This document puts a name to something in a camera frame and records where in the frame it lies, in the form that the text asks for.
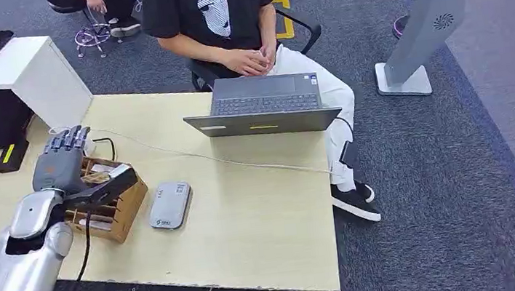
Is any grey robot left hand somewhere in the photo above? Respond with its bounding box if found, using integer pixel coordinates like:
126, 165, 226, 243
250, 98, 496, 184
26, 124, 99, 200

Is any person's left hand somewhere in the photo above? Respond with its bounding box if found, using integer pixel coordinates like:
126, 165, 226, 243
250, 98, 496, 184
256, 41, 282, 72

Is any person's right hand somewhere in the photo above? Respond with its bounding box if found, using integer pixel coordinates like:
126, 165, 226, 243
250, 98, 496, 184
219, 44, 273, 81

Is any white power plug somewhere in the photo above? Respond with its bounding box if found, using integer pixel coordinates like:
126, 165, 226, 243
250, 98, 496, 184
81, 135, 98, 159

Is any seated person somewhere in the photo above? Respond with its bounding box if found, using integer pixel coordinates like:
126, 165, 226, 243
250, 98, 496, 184
138, 0, 383, 247

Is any pale card with print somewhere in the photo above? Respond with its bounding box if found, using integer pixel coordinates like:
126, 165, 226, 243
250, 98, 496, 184
83, 161, 118, 184

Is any black adapter with yellow label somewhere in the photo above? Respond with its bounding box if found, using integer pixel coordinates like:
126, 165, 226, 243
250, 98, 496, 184
0, 137, 33, 174

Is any grey open laptop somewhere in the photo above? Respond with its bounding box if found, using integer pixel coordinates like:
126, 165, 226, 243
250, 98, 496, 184
179, 65, 345, 147

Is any plain white card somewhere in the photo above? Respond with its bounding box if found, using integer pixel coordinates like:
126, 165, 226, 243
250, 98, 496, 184
79, 214, 116, 235

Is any wooden slotted card box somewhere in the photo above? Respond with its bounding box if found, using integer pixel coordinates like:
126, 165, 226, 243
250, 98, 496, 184
57, 150, 155, 250

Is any white cabinet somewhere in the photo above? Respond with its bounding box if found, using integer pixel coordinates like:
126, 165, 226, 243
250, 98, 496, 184
0, 23, 97, 138

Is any flat grey card reader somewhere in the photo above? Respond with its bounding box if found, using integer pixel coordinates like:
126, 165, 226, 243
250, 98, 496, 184
145, 179, 197, 233

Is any black laptop power brick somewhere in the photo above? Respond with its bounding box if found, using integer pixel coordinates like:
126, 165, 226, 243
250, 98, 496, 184
337, 138, 362, 170

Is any dark round base purple rim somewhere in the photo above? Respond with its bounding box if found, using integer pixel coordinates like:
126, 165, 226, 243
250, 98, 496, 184
390, 14, 414, 41

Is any crouching person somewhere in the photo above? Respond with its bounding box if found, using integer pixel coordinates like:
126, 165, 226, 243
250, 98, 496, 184
42, 0, 146, 47

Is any grey kiosk stand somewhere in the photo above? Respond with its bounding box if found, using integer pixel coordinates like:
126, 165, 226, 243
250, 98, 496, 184
367, 0, 484, 102

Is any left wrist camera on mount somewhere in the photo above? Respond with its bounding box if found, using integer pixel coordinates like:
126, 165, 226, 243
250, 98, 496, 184
59, 162, 143, 212

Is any black looped cable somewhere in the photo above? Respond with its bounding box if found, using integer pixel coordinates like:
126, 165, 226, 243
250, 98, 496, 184
91, 136, 118, 165

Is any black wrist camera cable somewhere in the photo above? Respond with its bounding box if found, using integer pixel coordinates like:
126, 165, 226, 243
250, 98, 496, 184
68, 210, 99, 282

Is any thin white cable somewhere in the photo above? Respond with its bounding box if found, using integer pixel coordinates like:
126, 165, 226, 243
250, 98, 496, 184
47, 95, 335, 207

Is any black laptop power cable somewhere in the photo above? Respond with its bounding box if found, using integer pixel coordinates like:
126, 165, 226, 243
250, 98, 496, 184
334, 115, 358, 143

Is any purple wire stool base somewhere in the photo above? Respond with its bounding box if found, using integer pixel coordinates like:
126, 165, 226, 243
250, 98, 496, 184
71, 5, 124, 62

